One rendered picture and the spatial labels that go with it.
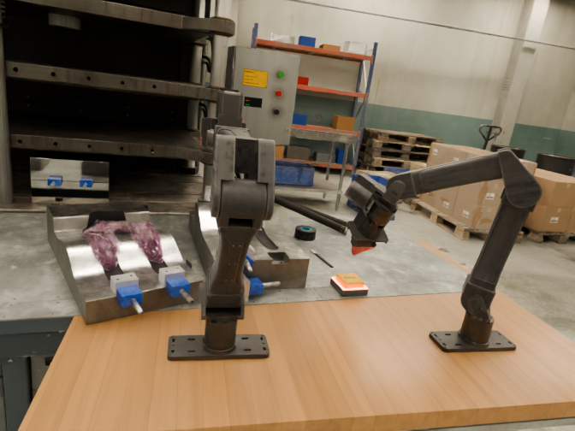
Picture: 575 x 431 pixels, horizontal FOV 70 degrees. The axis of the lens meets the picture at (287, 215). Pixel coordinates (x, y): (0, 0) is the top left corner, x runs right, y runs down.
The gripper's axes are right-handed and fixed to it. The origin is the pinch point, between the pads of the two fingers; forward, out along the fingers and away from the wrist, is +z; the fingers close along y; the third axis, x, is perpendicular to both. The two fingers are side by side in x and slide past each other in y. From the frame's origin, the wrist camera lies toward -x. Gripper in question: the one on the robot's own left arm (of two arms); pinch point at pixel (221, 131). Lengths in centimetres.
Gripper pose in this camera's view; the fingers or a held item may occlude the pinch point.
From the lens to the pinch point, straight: 111.1
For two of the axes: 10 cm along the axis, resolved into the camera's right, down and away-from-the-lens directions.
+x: -1.2, 9.6, 2.5
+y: -9.7, -0.6, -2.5
